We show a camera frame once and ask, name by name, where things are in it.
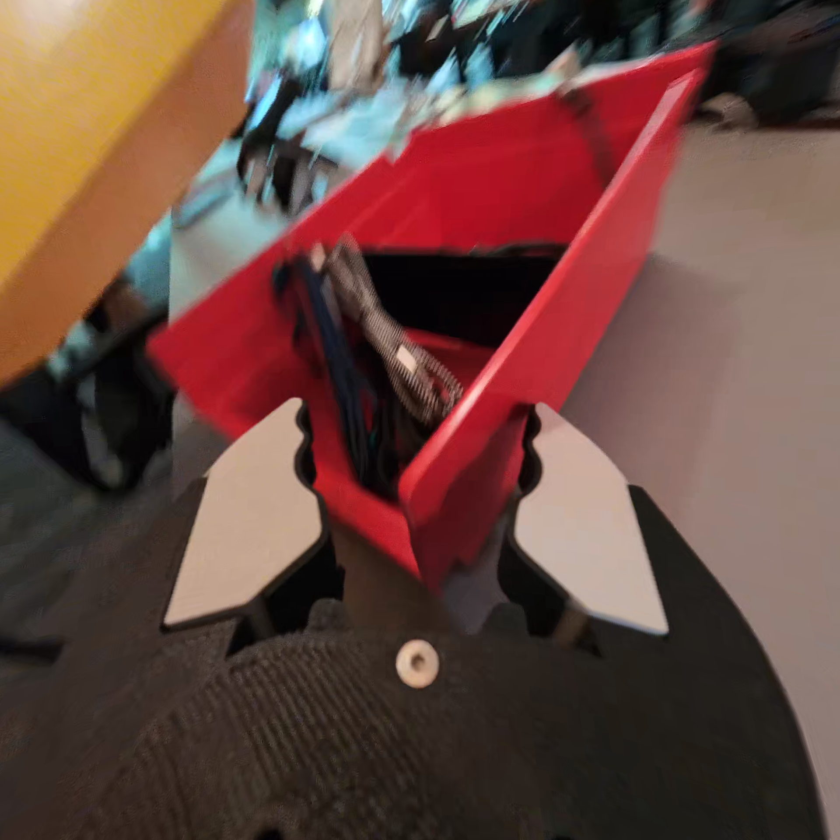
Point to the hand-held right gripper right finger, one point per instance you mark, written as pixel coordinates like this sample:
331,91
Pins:
584,531

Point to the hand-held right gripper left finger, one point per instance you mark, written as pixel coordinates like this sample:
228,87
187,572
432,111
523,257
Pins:
256,525

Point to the red plastic bin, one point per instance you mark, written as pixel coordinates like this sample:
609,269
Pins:
499,197

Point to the grey desk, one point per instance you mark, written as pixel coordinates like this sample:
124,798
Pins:
722,328

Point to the black bin divider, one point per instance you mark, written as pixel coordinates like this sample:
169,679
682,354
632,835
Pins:
459,289

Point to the yellow plastic bin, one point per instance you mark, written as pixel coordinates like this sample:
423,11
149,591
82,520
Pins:
79,144

